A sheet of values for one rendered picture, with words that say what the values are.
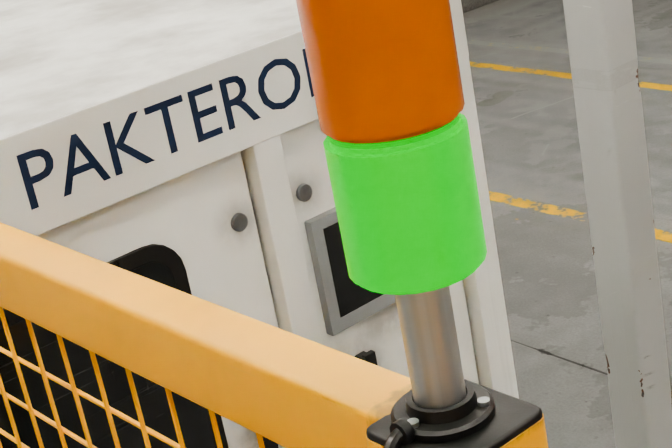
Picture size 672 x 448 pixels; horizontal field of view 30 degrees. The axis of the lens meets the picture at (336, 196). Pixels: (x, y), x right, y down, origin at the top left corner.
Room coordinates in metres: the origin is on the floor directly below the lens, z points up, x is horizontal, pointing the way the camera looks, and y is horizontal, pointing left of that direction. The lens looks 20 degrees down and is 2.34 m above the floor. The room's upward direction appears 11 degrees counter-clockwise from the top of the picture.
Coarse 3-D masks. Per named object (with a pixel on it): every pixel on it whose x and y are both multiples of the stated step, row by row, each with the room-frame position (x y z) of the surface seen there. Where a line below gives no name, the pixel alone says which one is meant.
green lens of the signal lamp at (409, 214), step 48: (336, 144) 0.40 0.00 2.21; (384, 144) 0.39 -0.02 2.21; (432, 144) 0.39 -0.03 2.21; (336, 192) 0.40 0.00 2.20; (384, 192) 0.39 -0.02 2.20; (432, 192) 0.39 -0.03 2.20; (384, 240) 0.39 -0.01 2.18; (432, 240) 0.39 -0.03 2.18; (480, 240) 0.40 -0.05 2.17; (384, 288) 0.39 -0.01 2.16; (432, 288) 0.39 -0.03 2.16
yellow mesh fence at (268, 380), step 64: (0, 256) 0.68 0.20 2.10; (64, 256) 0.66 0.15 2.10; (64, 320) 0.63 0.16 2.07; (128, 320) 0.57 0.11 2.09; (192, 320) 0.54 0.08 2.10; (256, 320) 0.52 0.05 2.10; (0, 384) 0.78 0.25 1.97; (64, 384) 0.70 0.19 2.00; (192, 384) 0.53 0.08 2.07; (256, 384) 0.48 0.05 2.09; (320, 384) 0.45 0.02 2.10; (384, 384) 0.44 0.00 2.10
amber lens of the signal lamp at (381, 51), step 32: (320, 0) 0.39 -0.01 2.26; (352, 0) 0.39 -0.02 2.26; (384, 0) 0.39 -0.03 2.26; (416, 0) 0.39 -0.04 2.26; (448, 0) 0.41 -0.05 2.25; (320, 32) 0.39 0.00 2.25; (352, 32) 0.39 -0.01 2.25; (384, 32) 0.39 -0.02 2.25; (416, 32) 0.39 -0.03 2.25; (448, 32) 0.40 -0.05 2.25; (320, 64) 0.40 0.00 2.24; (352, 64) 0.39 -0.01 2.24; (384, 64) 0.39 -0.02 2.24; (416, 64) 0.39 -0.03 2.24; (448, 64) 0.40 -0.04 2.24; (320, 96) 0.40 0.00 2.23; (352, 96) 0.39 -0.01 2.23; (384, 96) 0.39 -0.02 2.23; (416, 96) 0.39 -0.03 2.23; (448, 96) 0.39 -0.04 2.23; (320, 128) 0.41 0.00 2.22; (352, 128) 0.39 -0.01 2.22; (384, 128) 0.39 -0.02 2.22; (416, 128) 0.39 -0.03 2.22
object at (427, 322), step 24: (408, 312) 0.40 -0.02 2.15; (432, 312) 0.40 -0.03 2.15; (408, 336) 0.40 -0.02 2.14; (432, 336) 0.40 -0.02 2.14; (456, 336) 0.41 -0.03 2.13; (408, 360) 0.41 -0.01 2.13; (432, 360) 0.40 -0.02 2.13; (456, 360) 0.40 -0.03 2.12; (432, 384) 0.40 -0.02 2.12; (456, 384) 0.40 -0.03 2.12; (432, 408) 0.40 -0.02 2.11
